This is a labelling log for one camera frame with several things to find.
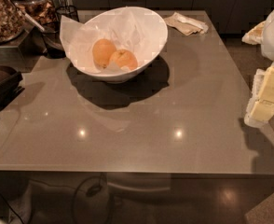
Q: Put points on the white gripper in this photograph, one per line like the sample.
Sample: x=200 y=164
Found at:
x=261 y=106

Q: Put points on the white ceramic bowl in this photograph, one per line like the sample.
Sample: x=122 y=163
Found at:
x=157 y=38

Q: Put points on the crumpled paper napkin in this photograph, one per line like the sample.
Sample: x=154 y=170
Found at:
x=186 y=25

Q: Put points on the white paper liner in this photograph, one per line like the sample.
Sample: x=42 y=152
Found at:
x=121 y=26

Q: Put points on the small glass snack jar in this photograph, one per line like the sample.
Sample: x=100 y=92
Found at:
x=43 y=11

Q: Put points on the large glass snack jar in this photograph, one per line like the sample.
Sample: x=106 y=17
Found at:
x=11 y=21

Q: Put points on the dark tray device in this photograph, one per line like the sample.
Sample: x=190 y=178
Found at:
x=9 y=85

